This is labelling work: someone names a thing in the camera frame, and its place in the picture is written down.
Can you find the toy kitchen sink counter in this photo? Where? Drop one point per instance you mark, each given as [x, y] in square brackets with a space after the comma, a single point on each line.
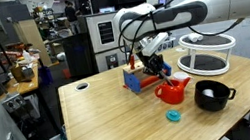
[171, 43]

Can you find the white two-tier round stand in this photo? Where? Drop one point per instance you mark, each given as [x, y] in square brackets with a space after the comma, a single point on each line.
[198, 65]

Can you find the teal round lid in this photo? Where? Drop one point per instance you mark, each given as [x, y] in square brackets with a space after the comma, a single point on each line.
[173, 116]

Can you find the white mug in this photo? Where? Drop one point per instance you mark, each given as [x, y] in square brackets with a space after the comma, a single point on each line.
[181, 75]

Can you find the red toy peg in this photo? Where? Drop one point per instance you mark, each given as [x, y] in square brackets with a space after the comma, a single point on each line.
[132, 62]

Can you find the red toy teapot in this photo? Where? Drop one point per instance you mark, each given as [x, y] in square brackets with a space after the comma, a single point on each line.
[172, 93]

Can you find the blue waste bin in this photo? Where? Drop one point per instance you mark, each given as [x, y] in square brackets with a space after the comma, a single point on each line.
[45, 75]

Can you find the blue wooden peg bench toy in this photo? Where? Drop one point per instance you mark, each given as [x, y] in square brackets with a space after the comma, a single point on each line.
[132, 80]

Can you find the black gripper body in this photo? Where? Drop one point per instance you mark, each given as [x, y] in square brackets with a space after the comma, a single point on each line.
[153, 63]

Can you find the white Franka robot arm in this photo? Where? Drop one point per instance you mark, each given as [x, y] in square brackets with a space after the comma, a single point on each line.
[222, 0]

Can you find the person in dark clothes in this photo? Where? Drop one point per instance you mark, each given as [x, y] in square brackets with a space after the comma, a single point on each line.
[71, 14]

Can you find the small lit laptop screen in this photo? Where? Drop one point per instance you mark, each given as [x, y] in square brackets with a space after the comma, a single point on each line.
[107, 9]

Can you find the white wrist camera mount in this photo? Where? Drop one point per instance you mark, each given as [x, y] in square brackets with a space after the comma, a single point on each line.
[155, 44]

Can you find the metal spoon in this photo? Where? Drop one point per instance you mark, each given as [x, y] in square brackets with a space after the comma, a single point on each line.
[169, 81]

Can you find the white toy kitchen oven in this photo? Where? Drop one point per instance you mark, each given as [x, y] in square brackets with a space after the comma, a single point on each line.
[106, 39]

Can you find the cluttered wooden side table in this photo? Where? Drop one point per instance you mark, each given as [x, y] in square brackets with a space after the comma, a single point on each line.
[22, 84]

